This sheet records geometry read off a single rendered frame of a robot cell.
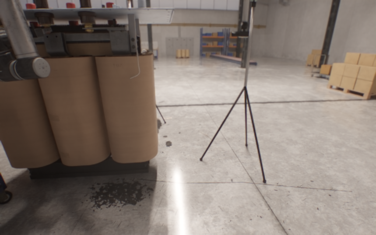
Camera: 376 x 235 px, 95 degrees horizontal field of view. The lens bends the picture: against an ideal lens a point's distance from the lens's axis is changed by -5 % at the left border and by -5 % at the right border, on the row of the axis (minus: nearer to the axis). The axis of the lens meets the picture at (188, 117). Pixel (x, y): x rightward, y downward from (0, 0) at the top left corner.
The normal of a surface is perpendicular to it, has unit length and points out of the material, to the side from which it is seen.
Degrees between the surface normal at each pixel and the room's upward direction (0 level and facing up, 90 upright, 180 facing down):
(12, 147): 90
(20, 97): 90
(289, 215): 0
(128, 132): 90
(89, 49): 90
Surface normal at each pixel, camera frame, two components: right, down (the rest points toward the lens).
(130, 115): 0.12, 0.37
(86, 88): 0.82, 0.21
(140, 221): 0.00, -0.93
